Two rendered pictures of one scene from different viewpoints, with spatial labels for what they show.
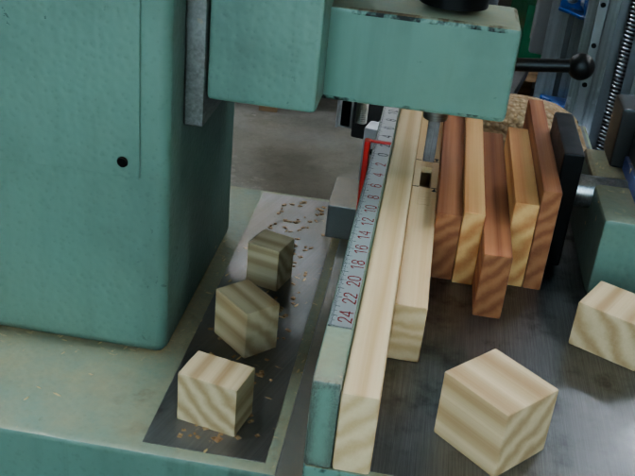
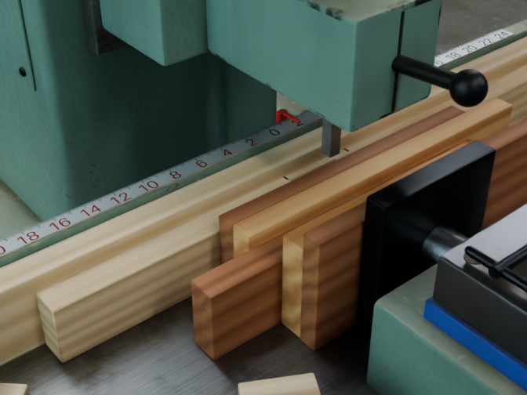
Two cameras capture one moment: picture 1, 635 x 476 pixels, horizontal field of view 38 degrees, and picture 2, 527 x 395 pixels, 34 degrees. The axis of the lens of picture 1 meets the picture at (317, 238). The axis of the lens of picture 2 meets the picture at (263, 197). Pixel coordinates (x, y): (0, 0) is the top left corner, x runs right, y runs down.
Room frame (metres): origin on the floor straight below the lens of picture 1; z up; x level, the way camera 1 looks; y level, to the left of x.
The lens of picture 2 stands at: (0.32, -0.38, 1.25)
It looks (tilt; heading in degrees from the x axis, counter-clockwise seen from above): 36 degrees down; 45
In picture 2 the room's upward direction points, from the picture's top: straight up
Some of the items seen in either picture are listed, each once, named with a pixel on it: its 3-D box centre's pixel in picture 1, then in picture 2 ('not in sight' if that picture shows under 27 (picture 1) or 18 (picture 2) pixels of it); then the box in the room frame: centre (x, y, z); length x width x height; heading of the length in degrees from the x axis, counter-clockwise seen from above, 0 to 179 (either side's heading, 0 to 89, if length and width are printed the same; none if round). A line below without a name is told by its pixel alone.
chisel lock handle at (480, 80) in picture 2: (550, 62); (435, 72); (0.68, -0.16, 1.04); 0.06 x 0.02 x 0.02; 84
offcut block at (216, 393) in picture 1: (215, 393); not in sight; (0.53, 0.06, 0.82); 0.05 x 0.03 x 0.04; 72
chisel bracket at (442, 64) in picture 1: (417, 60); (316, 33); (0.69, -0.06, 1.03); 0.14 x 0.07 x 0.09; 84
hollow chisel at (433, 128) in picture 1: (433, 130); (332, 120); (0.69, -0.08, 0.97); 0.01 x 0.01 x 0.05; 84
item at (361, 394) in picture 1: (397, 194); (288, 180); (0.67, -0.06, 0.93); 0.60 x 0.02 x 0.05; 174
